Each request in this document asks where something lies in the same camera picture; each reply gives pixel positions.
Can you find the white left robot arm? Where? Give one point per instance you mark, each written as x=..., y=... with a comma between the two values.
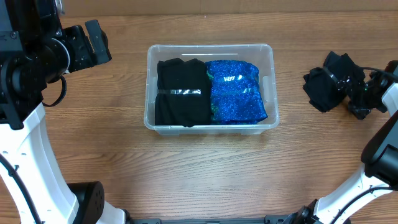
x=35, y=52

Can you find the clear plastic storage container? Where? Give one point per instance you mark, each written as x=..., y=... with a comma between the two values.
x=260, y=55

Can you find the blue sequin garment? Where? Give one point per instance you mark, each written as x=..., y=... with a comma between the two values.
x=235, y=94

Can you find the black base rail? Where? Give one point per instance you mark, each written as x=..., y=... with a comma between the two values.
x=211, y=221

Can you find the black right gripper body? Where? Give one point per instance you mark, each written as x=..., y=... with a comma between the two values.
x=363, y=97

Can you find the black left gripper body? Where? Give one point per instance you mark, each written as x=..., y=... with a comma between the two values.
x=86, y=45

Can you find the black garment with tape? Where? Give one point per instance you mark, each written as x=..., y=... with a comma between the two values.
x=184, y=90

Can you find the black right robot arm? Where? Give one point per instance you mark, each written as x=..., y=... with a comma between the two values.
x=377, y=175

